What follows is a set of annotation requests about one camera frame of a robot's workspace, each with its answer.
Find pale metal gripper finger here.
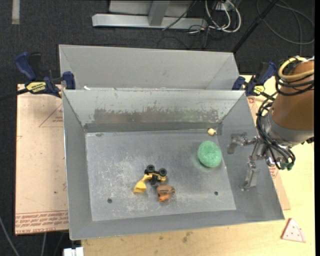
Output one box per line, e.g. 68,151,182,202
226,132,259,155
240,161,261,193

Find green ball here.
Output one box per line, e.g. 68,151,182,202
197,140,222,169

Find pink triangular sanding pad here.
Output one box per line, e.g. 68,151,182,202
280,217,307,244

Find brown and orange toy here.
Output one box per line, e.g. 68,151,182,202
156,184,176,203

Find yellow toy vehicle black wheels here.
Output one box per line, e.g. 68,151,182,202
133,164,168,195

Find grey metal bin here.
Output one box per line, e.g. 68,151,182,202
58,44,286,241

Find brown cardboard board red print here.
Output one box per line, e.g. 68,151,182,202
14,83,291,236

